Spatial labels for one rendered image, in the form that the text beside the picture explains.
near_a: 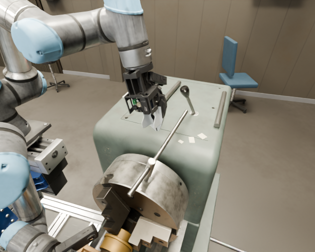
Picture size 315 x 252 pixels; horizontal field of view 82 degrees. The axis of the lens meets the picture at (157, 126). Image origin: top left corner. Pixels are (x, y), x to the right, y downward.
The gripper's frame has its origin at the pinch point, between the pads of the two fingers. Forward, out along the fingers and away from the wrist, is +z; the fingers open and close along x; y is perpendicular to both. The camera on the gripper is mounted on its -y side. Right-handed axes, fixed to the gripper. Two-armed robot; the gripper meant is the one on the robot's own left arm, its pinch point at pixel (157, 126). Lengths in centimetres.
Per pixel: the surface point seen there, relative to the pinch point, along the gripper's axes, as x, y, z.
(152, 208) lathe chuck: 2.5, 18.2, 15.7
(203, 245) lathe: 9, -4, 82
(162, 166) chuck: 2.3, 7.0, 10.4
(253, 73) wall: 37, -314, 98
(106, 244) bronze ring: -7.4, 29.5, 19.6
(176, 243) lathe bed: 3.1, 12.8, 47.5
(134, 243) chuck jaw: -1.3, 26.0, 22.4
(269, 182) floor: 53, -112, 147
